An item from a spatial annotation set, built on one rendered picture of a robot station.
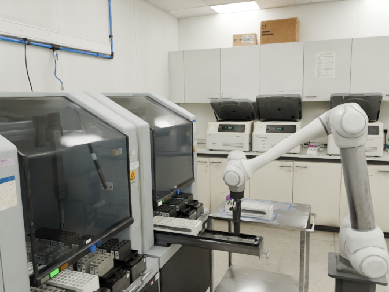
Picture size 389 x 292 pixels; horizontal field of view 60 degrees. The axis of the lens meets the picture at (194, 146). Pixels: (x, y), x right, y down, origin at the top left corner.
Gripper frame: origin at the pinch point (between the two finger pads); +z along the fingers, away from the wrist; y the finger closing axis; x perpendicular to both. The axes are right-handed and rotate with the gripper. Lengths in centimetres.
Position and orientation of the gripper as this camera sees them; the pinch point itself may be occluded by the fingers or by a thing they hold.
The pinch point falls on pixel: (237, 226)
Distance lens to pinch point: 187.7
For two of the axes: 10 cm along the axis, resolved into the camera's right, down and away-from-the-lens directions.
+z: 0.2, 9.9, 1.5
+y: -3.5, 1.4, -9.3
